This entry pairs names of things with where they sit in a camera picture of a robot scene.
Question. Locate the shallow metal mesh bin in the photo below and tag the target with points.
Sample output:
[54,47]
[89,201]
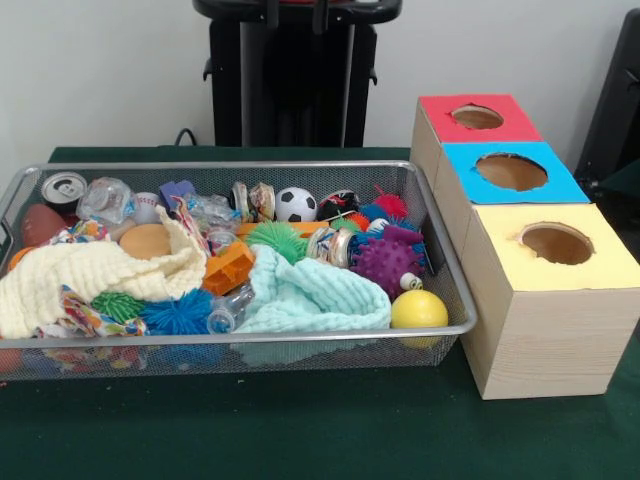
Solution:
[320,172]

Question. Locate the wooden box with three holes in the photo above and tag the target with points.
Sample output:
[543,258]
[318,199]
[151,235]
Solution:
[545,325]

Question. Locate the black and white soccer ball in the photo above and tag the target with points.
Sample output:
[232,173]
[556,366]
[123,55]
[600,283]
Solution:
[296,204]

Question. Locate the mint green cloth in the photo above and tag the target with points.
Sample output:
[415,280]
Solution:
[310,295]

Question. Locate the purple spiky ball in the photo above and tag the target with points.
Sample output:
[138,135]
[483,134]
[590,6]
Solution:
[385,260]

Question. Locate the orange plastic block toy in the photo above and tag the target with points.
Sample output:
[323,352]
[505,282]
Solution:
[227,270]

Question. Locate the yellow smooth ball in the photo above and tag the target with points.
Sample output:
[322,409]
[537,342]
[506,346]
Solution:
[419,310]

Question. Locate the tan foam ball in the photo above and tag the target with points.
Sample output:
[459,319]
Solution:
[145,242]

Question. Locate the dark green table cloth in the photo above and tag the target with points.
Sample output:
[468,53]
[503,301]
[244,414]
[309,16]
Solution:
[300,430]

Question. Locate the cream yellow cloth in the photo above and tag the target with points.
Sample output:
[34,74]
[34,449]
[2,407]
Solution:
[75,270]

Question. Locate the silver topped drink can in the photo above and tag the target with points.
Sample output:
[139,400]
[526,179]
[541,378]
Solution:
[64,187]

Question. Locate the black chair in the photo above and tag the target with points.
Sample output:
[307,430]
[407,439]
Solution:
[617,100]

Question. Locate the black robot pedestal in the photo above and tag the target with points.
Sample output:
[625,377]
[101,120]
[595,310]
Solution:
[300,75]

